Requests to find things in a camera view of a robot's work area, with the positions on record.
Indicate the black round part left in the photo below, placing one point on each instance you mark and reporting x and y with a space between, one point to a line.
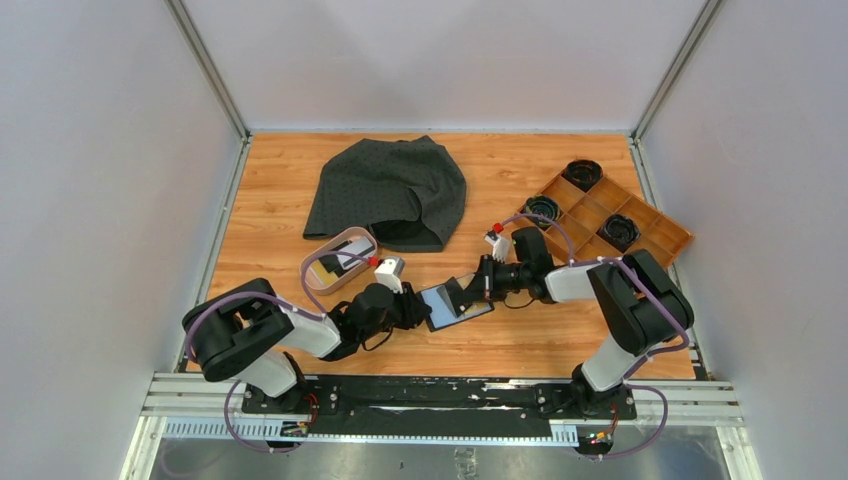
543 210

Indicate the black leather card holder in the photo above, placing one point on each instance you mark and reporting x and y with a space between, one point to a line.
446 310

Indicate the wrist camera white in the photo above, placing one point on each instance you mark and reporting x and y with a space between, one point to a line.
388 273
500 245

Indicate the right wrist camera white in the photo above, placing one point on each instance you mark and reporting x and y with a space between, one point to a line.
500 245

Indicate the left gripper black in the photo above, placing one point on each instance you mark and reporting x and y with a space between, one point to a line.
414 310

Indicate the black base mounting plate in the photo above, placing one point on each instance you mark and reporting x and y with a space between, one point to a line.
438 406

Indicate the pink oval tray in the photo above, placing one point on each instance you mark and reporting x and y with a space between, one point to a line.
351 233

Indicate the orange compartment tray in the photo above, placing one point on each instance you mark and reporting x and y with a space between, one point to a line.
583 214

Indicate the black round part top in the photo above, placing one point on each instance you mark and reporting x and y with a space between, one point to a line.
583 173

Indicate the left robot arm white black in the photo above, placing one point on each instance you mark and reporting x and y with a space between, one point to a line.
246 333

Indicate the aluminium frame rail front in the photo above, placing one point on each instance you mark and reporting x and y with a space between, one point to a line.
191 407

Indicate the black round part right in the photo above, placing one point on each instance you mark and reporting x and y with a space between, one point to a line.
619 231

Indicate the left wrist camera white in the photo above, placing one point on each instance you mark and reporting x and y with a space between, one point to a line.
388 273

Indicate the white black credit card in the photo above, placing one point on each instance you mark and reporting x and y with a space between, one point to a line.
343 256

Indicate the dark grey dotted cloth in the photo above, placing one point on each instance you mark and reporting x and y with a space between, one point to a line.
409 195

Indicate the black round part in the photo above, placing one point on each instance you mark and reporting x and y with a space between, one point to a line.
583 173
619 231
543 210

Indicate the yellow credit card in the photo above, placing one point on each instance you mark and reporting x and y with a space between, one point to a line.
320 277

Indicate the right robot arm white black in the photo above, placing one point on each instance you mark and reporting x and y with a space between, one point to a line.
645 312

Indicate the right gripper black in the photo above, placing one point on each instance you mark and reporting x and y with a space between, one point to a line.
484 285

